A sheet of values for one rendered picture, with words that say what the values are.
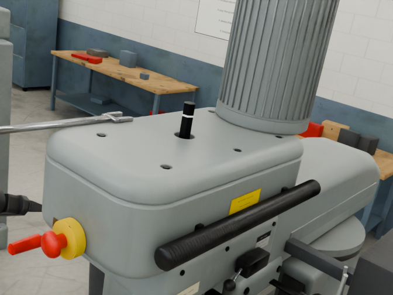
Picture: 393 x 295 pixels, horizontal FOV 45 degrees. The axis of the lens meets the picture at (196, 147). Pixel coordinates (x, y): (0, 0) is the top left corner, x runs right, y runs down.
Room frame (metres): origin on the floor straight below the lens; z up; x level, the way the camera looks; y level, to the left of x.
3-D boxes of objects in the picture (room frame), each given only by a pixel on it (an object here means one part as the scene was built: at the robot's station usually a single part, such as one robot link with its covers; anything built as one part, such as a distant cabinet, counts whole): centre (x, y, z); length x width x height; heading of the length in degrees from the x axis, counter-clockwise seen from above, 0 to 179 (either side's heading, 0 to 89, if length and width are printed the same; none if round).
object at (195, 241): (0.73, -0.11, 1.79); 0.45 x 0.04 x 0.04; 143
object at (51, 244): (0.59, 0.18, 1.76); 0.04 x 0.03 x 0.04; 53
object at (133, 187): (0.80, 0.02, 1.81); 0.47 x 0.26 x 0.16; 143
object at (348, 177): (1.19, -0.28, 1.66); 0.80 x 0.23 x 0.20; 143
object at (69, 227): (0.61, 0.16, 1.76); 0.06 x 0.02 x 0.06; 53
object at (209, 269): (0.82, 0.00, 1.68); 0.34 x 0.24 x 0.10; 143
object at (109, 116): (0.74, 0.22, 1.89); 0.24 x 0.04 x 0.01; 140
